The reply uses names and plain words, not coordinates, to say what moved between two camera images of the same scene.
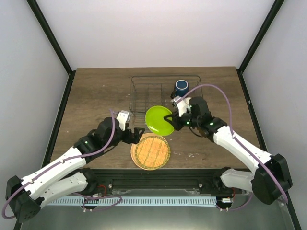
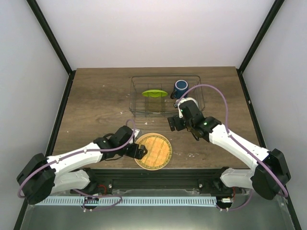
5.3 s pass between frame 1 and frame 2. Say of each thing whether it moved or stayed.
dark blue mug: stayed
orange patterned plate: stayed
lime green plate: moved
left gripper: moved
